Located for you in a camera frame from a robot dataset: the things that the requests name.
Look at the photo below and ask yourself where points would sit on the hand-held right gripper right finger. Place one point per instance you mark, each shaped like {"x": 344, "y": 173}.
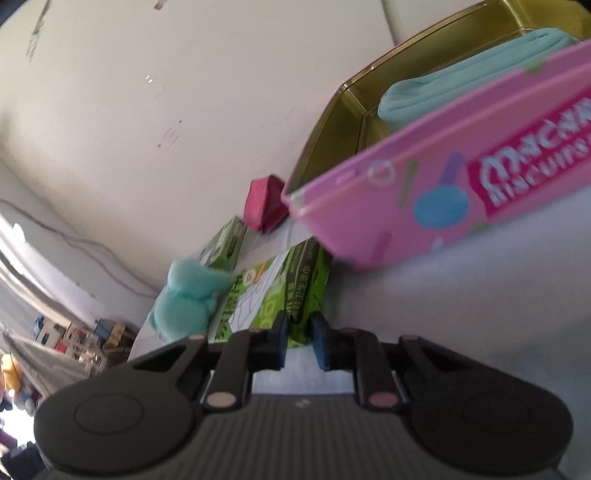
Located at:
{"x": 321, "y": 346}

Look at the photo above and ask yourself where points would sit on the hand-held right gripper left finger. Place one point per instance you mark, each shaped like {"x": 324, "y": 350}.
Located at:
{"x": 281, "y": 346}

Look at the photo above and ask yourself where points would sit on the green tissue packet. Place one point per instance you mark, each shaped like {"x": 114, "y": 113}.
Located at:
{"x": 272, "y": 295}

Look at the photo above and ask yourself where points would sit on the magenta zip pouch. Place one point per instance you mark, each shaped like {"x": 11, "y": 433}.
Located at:
{"x": 265, "y": 207}

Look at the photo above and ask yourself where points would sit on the pink tin box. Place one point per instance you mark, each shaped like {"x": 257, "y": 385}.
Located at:
{"x": 392, "y": 221}

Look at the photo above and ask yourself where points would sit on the teal plush toy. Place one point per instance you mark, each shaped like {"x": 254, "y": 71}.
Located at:
{"x": 180, "y": 304}

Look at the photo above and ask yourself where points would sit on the green cardboard box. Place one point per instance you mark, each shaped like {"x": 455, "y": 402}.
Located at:
{"x": 226, "y": 244}

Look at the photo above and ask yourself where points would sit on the light blue striped bed sheet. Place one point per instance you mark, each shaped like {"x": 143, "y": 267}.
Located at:
{"x": 461, "y": 314}

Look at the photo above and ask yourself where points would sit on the pile of small boxes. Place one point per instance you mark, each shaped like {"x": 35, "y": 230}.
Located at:
{"x": 78, "y": 339}

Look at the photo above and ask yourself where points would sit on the yellow toy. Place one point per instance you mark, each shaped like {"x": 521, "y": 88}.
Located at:
{"x": 10, "y": 374}

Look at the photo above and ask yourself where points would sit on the teal folded cloth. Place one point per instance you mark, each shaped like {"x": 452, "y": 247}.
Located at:
{"x": 438, "y": 97}

